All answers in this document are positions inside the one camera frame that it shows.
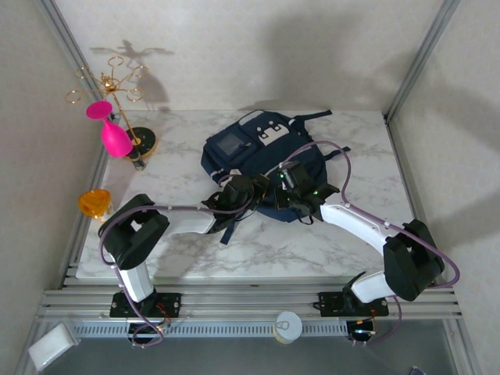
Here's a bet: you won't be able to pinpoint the navy blue backpack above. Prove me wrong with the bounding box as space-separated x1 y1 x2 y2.
200 109 352 245

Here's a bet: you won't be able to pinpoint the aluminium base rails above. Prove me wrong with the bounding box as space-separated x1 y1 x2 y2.
37 273 464 323

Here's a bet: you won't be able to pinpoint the small glass jar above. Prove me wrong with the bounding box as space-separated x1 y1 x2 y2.
130 152 148 173

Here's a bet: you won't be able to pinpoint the tin can with pull tab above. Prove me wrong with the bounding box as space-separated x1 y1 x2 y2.
272 311 304 345

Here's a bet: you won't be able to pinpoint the pink goblet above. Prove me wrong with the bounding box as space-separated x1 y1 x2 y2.
85 99 134 159

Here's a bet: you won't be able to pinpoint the orange lidded cup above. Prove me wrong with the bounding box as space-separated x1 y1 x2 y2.
77 188 114 224

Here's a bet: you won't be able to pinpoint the white foam block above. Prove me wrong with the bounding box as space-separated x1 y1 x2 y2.
27 316 82 371

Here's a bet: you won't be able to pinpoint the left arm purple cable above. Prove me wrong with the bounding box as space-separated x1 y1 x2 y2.
97 173 270 349

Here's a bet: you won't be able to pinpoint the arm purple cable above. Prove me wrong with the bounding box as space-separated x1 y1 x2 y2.
97 173 270 349
269 140 462 347

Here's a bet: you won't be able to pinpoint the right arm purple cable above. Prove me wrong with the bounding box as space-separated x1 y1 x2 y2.
269 140 462 347

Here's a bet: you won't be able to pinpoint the aluminium side rail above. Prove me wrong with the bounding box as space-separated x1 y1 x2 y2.
384 112 484 375
58 148 114 290

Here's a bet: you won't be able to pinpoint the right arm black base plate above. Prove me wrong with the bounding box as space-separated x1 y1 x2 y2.
318 291 390 318

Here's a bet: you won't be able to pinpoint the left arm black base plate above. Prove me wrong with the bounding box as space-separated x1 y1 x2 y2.
109 291 183 318

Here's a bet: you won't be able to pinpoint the gold wire cup rack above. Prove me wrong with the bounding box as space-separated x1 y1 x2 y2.
65 56 159 159

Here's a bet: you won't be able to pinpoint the slotted grey cable duct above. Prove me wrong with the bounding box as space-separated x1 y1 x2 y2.
72 320 349 339

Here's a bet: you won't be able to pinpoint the aluminium frame post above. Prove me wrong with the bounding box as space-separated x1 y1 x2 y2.
33 0 114 118
384 0 462 120

